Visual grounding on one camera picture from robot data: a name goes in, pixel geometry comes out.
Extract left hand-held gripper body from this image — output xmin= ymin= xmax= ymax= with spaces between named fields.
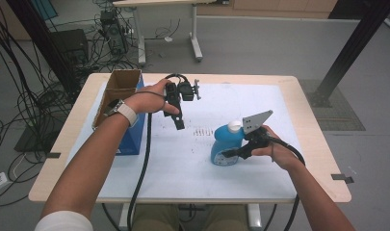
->
xmin=163 ymin=79 xmax=202 ymax=117

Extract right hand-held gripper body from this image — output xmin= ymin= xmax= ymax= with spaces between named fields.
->
xmin=238 ymin=110 xmax=274 ymax=160

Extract blue bottle with white cap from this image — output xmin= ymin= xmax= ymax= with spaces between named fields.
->
xmin=210 ymin=119 xmax=247 ymax=167

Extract blue cardboard box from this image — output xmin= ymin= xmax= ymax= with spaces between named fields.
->
xmin=91 ymin=68 xmax=147 ymax=156

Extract person's left hand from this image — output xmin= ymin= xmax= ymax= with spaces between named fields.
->
xmin=123 ymin=79 xmax=181 ymax=116

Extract person's right hand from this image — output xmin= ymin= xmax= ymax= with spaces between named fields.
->
xmin=251 ymin=124 xmax=304 ymax=171

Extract white table mat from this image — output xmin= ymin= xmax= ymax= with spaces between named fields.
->
xmin=65 ymin=82 xmax=303 ymax=200

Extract white desk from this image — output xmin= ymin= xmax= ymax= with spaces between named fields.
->
xmin=113 ymin=0 xmax=230 ymax=64

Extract light wooden table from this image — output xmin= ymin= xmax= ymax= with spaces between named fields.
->
xmin=28 ymin=72 xmax=352 ymax=231

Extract grey floor mat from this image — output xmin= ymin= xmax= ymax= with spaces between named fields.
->
xmin=298 ymin=79 xmax=366 ymax=132

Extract black computer tower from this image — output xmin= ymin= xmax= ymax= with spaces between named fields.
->
xmin=100 ymin=9 xmax=129 ymax=56

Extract person's khaki trousers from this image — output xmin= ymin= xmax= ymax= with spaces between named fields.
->
xmin=133 ymin=204 xmax=245 ymax=231

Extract black equipment box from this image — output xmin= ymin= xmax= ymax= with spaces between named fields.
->
xmin=51 ymin=28 xmax=90 ymax=65

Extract white shirt sleeve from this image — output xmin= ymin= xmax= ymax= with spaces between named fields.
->
xmin=34 ymin=210 xmax=94 ymax=231

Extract teal panel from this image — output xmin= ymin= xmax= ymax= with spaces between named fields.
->
xmin=30 ymin=0 xmax=59 ymax=20

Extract wristwatch with white strap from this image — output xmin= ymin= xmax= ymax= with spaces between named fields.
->
xmin=102 ymin=98 xmax=140 ymax=128

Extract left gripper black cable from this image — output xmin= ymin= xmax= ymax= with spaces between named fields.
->
xmin=126 ymin=72 xmax=191 ymax=231

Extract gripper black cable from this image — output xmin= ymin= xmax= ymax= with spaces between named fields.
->
xmin=268 ymin=136 xmax=306 ymax=231
xmin=126 ymin=72 xmax=191 ymax=231

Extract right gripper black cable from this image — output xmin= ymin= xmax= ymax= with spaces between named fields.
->
xmin=268 ymin=136 xmax=306 ymax=231

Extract black metal post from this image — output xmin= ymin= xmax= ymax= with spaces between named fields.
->
xmin=4 ymin=0 xmax=80 ymax=97
xmin=306 ymin=0 xmax=390 ymax=109

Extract tangle of black floor cables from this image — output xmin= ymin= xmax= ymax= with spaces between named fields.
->
xmin=0 ymin=0 xmax=143 ymax=208

